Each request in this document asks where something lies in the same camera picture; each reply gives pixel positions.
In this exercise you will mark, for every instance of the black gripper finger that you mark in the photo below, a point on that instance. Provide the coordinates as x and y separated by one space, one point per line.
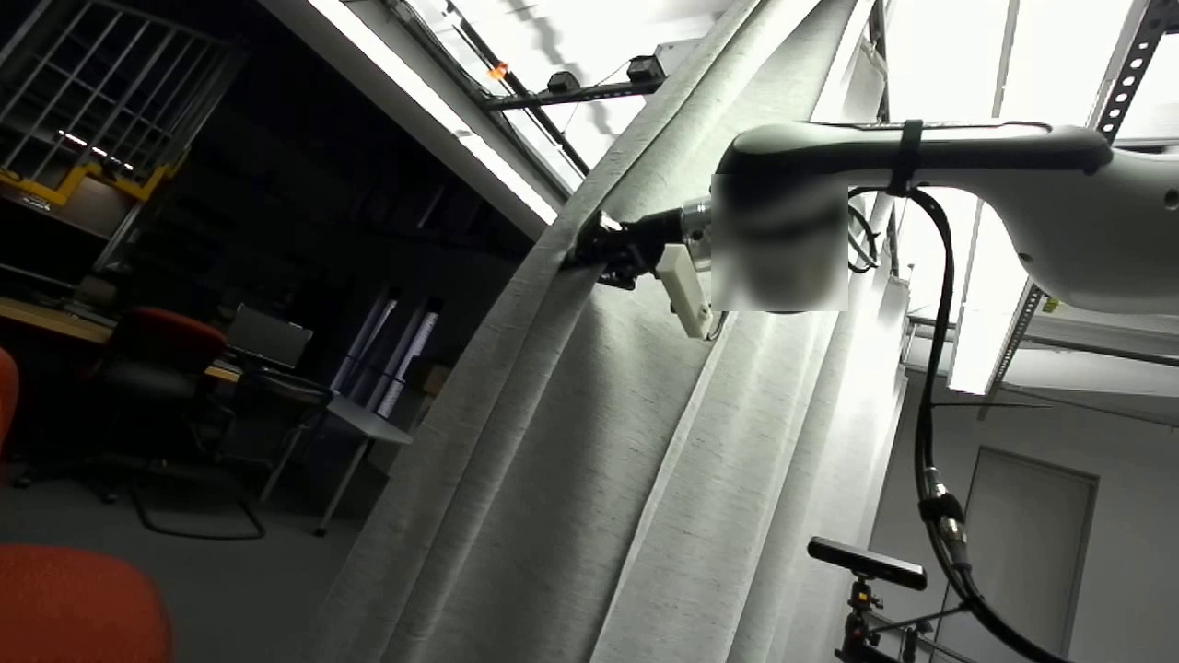
591 232
608 274

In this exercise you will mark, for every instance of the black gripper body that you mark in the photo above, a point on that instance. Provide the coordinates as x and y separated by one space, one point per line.
650 237

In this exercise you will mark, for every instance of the grey-green fabric curtain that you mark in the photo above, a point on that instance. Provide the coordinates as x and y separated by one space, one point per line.
575 464

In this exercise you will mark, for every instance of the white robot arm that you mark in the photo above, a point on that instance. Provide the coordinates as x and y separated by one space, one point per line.
981 184

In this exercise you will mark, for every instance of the long ceiling light strip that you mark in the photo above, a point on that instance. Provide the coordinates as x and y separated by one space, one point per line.
430 112

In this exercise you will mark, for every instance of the small white table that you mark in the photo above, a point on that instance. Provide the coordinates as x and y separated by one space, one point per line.
357 426

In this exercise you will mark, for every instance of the black office chair red back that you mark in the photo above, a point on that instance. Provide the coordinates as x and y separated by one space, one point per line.
160 368

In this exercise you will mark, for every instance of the grey door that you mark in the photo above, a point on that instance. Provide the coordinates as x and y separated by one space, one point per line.
1025 554

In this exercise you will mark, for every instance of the wooden desk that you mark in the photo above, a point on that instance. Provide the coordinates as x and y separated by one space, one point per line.
48 325

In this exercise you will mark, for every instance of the orange-red chair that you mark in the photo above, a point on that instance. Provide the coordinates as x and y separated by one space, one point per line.
68 610

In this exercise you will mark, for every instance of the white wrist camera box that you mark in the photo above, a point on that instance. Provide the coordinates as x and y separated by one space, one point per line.
686 294

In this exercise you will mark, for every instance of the black curtain rod bracket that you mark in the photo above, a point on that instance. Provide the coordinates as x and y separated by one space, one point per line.
575 85

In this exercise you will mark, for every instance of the black camera on stand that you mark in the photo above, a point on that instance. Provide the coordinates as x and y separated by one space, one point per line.
866 566

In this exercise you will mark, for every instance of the perforated metal rail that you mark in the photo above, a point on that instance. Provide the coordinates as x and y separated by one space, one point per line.
1129 69

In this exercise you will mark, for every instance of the gridded window frame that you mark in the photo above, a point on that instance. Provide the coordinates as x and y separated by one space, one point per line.
93 85

